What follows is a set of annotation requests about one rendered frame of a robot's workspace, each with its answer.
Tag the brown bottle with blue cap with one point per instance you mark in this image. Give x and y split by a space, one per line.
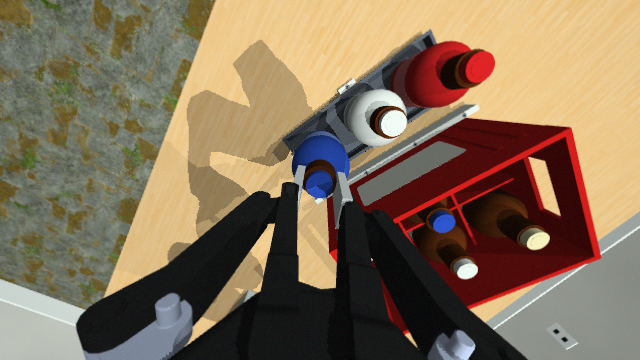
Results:
437 217

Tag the blue bottle with light blue label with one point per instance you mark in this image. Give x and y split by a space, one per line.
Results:
323 154

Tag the brown glass bottle with cream cap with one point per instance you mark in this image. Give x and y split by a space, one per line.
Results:
500 214

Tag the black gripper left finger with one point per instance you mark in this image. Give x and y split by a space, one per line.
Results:
153 318

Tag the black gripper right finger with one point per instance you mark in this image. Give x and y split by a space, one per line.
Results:
442 327

